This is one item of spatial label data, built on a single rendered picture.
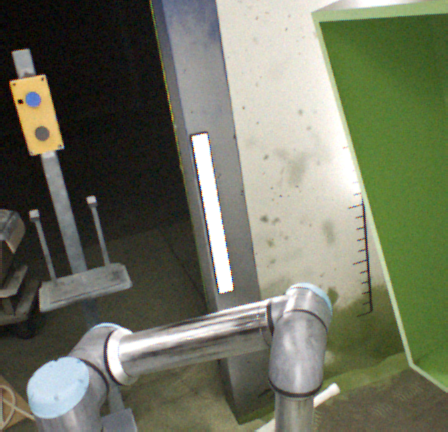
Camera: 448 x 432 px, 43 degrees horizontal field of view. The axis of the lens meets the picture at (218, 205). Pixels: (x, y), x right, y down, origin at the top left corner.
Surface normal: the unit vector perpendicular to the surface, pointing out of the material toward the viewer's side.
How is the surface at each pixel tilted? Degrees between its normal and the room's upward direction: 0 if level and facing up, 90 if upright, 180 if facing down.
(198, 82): 90
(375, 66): 90
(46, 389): 5
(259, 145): 90
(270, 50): 90
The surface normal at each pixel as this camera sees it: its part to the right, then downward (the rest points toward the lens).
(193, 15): 0.30, 0.28
